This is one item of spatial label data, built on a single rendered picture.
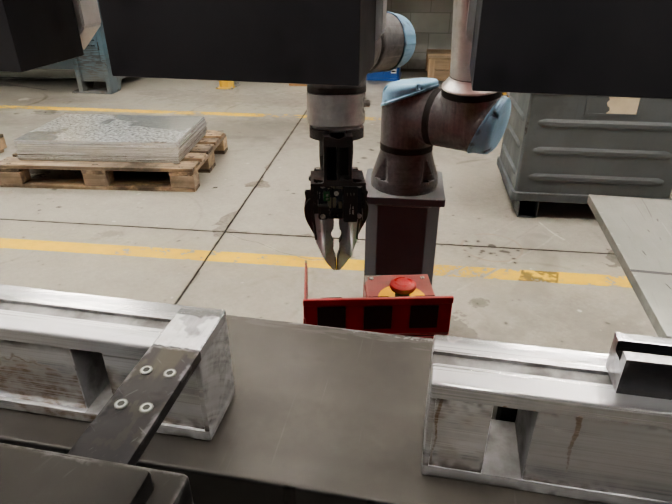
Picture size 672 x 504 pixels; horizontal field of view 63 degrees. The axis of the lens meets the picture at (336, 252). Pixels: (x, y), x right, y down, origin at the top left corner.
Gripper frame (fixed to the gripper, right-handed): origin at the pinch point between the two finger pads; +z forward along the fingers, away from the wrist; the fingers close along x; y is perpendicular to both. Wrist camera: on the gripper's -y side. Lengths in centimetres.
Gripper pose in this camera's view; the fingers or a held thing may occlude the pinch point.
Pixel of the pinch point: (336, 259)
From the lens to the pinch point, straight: 80.7
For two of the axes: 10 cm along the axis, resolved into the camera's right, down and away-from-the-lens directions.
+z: 0.0, 9.2, 4.0
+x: 10.0, -0.2, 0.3
